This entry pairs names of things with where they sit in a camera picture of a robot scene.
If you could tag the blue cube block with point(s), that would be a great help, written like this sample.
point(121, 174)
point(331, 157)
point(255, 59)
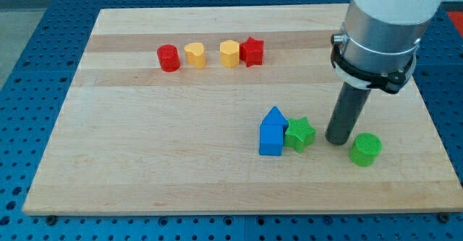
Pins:
point(271, 140)

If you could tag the red star block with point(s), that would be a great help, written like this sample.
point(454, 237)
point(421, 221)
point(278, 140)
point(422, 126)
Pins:
point(251, 52)

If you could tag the blue triangle block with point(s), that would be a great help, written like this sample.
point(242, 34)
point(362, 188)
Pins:
point(275, 117)

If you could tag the yellow heart block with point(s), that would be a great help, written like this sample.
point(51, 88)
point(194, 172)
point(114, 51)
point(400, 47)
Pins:
point(195, 54)

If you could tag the green cylinder block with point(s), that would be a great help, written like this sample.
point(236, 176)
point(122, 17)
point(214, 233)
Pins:
point(365, 149)

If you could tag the green star block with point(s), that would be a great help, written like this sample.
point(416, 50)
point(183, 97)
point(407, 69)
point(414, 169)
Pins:
point(299, 134)

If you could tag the yellow hexagon block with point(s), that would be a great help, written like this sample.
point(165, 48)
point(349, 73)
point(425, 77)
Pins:
point(229, 53)

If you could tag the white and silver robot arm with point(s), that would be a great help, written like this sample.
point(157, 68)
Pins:
point(378, 40)

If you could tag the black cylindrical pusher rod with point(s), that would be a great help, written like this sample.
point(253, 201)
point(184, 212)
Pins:
point(348, 107)

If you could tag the wooden board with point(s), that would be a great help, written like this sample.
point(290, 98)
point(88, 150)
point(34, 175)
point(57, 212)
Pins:
point(133, 140)

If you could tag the red cylinder block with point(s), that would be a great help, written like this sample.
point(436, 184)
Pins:
point(168, 58)

